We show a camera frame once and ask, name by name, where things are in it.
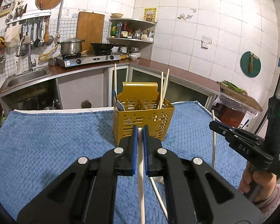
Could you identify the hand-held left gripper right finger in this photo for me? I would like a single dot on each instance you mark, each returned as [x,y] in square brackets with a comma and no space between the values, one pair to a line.
[145,158]

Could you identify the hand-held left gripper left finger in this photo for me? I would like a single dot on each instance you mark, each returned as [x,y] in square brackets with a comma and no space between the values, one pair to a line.
[134,154]

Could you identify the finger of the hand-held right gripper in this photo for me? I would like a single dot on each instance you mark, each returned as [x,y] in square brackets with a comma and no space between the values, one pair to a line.
[227,127]
[221,131]

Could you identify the cream wooden chopstick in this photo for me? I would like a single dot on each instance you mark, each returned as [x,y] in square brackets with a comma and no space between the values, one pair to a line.
[166,81]
[162,84]
[116,79]
[141,191]
[158,196]
[214,154]

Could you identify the yellow metal utensil holder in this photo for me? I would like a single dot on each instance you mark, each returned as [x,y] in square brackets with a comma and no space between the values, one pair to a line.
[142,119]

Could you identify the person's right forearm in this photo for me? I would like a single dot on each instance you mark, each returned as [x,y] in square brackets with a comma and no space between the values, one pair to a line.
[273,196]

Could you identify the row of hanging kitchen utensils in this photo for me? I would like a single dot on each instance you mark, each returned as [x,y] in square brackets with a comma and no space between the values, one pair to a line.
[39,35]

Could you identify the person's right hand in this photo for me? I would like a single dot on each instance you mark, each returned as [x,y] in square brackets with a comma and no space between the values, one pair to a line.
[243,182]

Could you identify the clear plastic sheet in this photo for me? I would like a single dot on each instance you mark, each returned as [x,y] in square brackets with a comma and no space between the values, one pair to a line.
[220,101]

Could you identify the wooden chopping block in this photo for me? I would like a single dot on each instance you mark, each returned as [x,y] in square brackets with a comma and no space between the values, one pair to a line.
[245,99]

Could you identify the green leafy vegetables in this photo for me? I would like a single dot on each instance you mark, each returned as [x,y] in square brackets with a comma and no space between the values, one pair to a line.
[232,86]

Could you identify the white ceramic spoon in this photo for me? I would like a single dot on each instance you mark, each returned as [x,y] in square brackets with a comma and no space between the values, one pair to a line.
[120,105]

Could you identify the green round board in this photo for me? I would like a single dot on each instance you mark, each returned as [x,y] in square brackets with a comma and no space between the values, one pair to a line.
[245,67]

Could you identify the kitchen cabinet with glass doors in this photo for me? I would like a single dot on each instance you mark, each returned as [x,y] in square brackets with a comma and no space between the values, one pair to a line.
[84,86]

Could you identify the blue woven towel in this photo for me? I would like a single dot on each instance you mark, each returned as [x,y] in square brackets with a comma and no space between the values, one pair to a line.
[49,140]

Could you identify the stack of white bowls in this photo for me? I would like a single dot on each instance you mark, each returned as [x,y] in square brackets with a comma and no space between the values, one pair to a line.
[133,54]

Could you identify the steel gas stove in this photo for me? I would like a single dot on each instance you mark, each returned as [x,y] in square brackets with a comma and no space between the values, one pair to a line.
[88,59]

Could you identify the black wok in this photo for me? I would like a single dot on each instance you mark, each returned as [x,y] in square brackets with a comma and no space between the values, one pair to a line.
[103,47]

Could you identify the steel corner shelf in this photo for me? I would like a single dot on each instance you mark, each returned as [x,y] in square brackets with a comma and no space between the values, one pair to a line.
[130,39]

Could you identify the row of condiment bottles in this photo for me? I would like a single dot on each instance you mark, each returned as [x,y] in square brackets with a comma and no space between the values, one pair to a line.
[123,31]

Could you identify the small steel cup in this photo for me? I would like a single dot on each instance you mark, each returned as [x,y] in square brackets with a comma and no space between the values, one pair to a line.
[52,62]

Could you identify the steel pot with lid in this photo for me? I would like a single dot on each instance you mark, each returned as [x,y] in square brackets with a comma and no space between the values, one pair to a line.
[71,46]

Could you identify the wooden cutting board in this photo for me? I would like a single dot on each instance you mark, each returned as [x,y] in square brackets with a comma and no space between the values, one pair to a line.
[89,28]

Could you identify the steel kitchen sink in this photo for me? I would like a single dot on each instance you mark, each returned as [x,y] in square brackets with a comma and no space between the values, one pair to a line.
[23,78]

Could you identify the beige bowl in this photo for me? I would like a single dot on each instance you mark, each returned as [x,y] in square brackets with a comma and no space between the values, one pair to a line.
[117,15]

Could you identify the steel faucet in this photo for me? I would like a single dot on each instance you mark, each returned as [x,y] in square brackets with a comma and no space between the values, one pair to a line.
[30,60]

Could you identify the white hanging cloth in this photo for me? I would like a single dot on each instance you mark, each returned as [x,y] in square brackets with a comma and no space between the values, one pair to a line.
[12,36]

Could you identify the steel utensil rack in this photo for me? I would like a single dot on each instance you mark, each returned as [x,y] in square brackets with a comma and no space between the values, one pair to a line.
[28,17]

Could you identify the cup of knives and chopsticks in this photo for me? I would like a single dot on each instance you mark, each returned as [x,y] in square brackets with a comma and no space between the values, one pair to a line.
[19,11]

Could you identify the white wall socket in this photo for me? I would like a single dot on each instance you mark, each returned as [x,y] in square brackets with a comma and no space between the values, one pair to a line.
[206,42]

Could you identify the small white wall hook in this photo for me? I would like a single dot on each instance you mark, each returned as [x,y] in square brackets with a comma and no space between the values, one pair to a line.
[194,10]
[189,16]

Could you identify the shell shaped wall hook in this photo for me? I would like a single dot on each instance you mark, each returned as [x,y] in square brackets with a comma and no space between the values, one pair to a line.
[182,16]

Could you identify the yellow wall poster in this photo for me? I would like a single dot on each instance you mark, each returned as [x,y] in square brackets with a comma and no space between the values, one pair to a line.
[150,14]

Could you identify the metal wall pipe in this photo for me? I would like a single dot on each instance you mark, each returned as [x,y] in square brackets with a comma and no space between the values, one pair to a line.
[60,11]

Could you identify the beige electric switch box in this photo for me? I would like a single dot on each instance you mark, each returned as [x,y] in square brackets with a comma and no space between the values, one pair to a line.
[5,10]

